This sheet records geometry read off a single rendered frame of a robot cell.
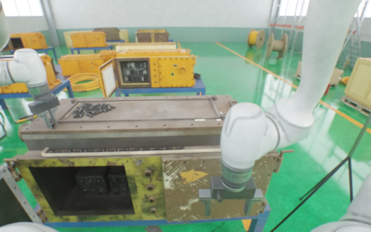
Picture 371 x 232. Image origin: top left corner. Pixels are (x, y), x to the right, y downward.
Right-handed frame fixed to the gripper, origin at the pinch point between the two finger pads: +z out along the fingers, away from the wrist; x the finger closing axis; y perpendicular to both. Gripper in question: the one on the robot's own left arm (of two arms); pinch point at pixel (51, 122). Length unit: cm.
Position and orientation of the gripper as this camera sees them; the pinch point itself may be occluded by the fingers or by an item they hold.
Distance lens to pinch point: 121.1
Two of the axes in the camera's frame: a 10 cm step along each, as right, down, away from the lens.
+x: -4.4, 4.3, -7.9
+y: -9.0, -2.2, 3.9
